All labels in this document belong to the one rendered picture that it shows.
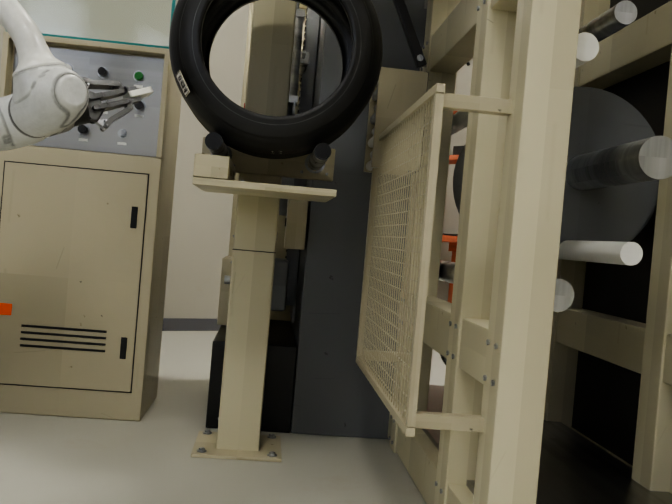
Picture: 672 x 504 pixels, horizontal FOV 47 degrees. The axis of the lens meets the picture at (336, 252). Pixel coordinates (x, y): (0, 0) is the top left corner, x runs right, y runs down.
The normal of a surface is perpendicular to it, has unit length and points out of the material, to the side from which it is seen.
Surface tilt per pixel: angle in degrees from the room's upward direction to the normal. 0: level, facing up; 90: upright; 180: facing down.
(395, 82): 90
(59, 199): 90
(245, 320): 90
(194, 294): 90
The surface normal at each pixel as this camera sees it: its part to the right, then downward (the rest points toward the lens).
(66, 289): 0.08, 0.03
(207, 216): 0.59, 0.07
